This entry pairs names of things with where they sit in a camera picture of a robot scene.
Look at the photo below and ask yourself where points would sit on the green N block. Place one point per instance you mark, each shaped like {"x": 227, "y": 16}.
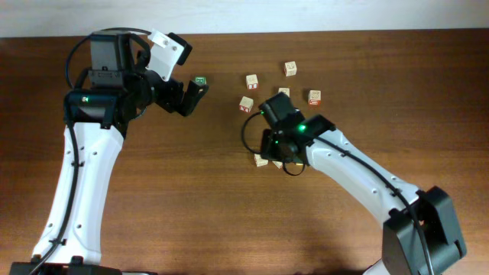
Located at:
{"x": 259, "y": 161}

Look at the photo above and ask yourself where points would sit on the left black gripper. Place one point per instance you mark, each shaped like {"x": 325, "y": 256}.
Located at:
{"x": 171, "y": 99}

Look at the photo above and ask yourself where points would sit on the red snail block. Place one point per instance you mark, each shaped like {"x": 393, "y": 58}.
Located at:
{"x": 314, "y": 97}

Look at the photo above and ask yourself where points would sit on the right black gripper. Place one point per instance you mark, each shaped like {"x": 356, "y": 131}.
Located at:
{"x": 266, "y": 150}

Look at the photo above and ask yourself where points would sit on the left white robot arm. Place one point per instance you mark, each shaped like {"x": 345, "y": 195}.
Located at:
{"x": 130, "y": 70}

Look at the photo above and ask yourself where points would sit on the green butterfly block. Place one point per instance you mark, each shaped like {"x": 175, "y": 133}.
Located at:
{"x": 284, "y": 90}

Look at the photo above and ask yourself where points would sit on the red shell picture block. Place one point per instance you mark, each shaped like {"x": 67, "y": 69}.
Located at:
{"x": 278, "y": 164}

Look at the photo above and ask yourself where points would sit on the red X number block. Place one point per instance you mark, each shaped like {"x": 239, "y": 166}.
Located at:
{"x": 246, "y": 104}

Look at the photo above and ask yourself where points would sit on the red six block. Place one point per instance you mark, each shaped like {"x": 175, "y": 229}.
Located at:
{"x": 251, "y": 81}

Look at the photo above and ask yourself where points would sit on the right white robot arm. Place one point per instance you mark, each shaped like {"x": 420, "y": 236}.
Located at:
{"x": 421, "y": 231}

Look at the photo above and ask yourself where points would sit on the green R block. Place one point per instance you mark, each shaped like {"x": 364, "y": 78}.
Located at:
{"x": 200, "y": 80}

